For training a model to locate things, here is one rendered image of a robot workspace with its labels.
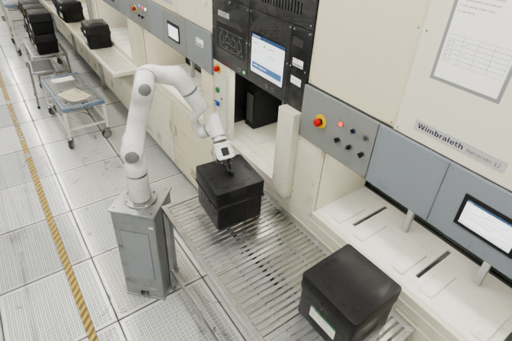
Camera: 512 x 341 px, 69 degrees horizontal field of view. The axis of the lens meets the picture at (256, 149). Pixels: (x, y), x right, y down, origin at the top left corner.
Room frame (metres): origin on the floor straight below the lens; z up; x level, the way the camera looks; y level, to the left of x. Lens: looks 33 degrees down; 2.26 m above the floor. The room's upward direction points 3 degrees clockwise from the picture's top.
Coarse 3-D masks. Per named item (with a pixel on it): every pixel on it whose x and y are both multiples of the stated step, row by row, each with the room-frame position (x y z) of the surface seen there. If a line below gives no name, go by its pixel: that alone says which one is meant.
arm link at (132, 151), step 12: (144, 72) 1.69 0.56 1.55; (144, 84) 1.60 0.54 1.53; (132, 96) 1.61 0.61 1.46; (144, 96) 1.59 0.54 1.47; (132, 108) 1.65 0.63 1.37; (144, 108) 1.65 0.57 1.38; (132, 120) 1.64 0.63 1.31; (144, 120) 1.65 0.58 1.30; (132, 132) 1.62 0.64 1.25; (144, 132) 1.65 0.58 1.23; (132, 144) 1.59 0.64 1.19; (144, 144) 1.63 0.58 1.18; (132, 156) 1.57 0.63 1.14
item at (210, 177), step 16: (240, 160) 1.77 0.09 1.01; (208, 176) 1.60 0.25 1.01; (224, 176) 1.60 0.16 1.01; (240, 176) 1.61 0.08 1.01; (256, 176) 1.62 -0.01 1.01; (208, 192) 1.53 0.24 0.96; (224, 192) 1.47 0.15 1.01; (240, 192) 1.51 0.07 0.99; (256, 192) 1.57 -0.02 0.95; (224, 208) 1.46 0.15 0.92
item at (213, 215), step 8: (200, 192) 1.64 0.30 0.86; (200, 200) 1.64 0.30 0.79; (208, 200) 1.55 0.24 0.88; (248, 200) 1.55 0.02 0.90; (256, 200) 1.57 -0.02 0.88; (208, 208) 1.55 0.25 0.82; (232, 208) 1.50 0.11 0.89; (240, 208) 1.52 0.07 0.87; (248, 208) 1.55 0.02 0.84; (256, 208) 1.58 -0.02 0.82; (216, 216) 1.46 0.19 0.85; (224, 216) 1.47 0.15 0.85; (232, 216) 1.50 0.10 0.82; (240, 216) 1.52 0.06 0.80; (248, 216) 1.55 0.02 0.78; (216, 224) 1.46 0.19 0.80; (224, 224) 1.47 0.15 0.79; (232, 224) 1.50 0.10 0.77
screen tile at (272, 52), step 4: (268, 48) 1.89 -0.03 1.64; (272, 48) 1.86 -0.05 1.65; (268, 52) 1.89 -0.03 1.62; (272, 52) 1.86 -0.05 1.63; (276, 52) 1.84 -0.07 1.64; (280, 52) 1.81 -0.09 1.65; (276, 56) 1.84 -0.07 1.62; (268, 60) 1.88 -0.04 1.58; (280, 60) 1.81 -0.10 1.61; (268, 64) 1.88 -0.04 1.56; (272, 64) 1.86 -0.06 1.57; (276, 64) 1.83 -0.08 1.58; (280, 64) 1.80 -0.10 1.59; (272, 68) 1.86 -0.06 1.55; (276, 68) 1.83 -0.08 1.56; (280, 68) 1.80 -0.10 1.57; (280, 72) 1.80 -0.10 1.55
